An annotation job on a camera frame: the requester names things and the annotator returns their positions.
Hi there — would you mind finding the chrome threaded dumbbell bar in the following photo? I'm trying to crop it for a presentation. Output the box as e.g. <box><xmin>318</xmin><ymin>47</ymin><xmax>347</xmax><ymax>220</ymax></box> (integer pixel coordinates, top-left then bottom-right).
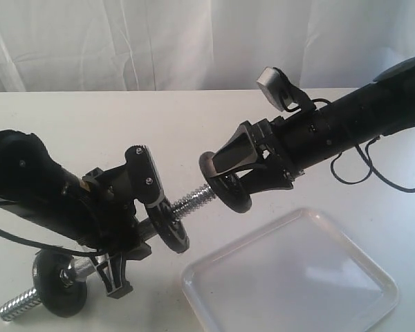
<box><xmin>0</xmin><ymin>184</ymin><xmax>216</xmax><ymax>322</ymax></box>

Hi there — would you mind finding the black weight plate far end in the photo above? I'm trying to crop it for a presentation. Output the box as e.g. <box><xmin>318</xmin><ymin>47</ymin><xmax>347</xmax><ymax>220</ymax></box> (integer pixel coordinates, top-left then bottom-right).
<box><xmin>146</xmin><ymin>201</ymin><xmax>190</xmax><ymax>254</ymax></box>

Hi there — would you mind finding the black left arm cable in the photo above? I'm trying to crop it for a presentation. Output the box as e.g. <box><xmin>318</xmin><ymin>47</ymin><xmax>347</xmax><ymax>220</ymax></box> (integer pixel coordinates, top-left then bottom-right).
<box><xmin>0</xmin><ymin>221</ymin><xmax>104</xmax><ymax>259</ymax></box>

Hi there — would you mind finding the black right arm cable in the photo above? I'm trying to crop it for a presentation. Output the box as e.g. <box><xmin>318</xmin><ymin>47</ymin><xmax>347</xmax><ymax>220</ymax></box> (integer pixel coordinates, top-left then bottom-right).
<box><xmin>283</xmin><ymin>86</ymin><xmax>415</xmax><ymax>193</ymax></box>

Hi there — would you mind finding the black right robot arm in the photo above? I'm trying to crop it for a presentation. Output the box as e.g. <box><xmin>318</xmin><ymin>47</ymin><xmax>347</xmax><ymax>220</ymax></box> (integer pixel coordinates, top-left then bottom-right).
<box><xmin>201</xmin><ymin>57</ymin><xmax>415</xmax><ymax>194</ymax></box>

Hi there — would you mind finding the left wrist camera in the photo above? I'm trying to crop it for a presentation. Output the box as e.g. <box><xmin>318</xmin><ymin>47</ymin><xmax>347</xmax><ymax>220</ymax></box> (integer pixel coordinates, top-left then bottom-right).
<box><xmin>82</xmin><ymin>145</ymin><xmax>165</xmax><ymax>209</ymax></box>

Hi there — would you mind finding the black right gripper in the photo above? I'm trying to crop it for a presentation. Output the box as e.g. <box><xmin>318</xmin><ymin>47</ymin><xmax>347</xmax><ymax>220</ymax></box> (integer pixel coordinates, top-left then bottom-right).
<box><xmin>212</xmin><ymin>116</ymin><xmax>332</xmax><ymax>196</ymax></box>

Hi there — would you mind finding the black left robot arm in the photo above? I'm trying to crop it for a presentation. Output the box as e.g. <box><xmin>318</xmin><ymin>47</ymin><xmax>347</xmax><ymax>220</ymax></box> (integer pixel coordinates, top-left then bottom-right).
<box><xmin>0</xmin><ymin>129</ymin><xmax>163</xmax><ymax>298</ymax></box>

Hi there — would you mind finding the chrome spinlock collar nut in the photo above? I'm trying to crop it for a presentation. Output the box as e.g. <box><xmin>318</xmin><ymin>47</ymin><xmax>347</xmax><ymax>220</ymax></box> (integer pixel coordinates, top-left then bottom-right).
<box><xmin>59</xmin><ymin>268</ymin><xmax>77</xmax><ymax>288</ymax></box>

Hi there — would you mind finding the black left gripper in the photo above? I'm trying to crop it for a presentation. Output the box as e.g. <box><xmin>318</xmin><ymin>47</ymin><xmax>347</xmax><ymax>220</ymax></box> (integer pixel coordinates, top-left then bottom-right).
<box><xmin>0</xmin><ymin>172</ymin><xmax>151</xmax><ymax>298</ymax></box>

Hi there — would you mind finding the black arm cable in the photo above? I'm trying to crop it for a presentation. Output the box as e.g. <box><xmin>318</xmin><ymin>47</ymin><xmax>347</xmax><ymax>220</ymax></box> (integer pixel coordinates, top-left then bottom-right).
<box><xmin>283</xmin><ymin>86</ymin><xmax>415</xmax><ymax>193</ymax></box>
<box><xmin>0</xmin><ymin>221</ymin><xmax>104</xmax><ymax>259</ymax></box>

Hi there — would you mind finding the white backdrop curtain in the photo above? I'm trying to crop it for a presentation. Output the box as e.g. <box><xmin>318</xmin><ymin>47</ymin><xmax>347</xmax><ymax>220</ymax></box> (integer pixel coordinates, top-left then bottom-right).
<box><xmin>0</xmin><ymin>1</ymin><xmax>415</xmax><ymax>92</ymax></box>

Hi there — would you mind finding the black weight plate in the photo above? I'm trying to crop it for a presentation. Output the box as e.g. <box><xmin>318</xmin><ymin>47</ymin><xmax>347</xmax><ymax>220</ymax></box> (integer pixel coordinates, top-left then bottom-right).
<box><xmin>33</xmin><ymin>250</ymin><xmax>88</xmax><ymax>318</ymax></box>
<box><xmin>199</xmin><ymin>151</ymin><xmax>252</xmax><ymax>214</ymax></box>

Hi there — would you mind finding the white plastic tray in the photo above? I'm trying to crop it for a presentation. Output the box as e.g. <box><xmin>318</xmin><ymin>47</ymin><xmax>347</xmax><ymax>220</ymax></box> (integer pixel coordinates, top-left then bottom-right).
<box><xmin>181</xmin><ymin>208</ymin><xmax>399</xmax><ymax>331</ymax></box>

